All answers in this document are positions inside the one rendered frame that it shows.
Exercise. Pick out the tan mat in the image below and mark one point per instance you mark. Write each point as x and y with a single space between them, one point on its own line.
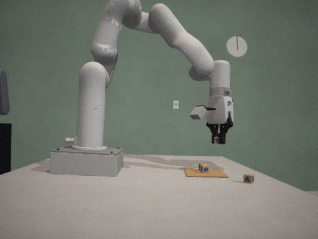
214 173

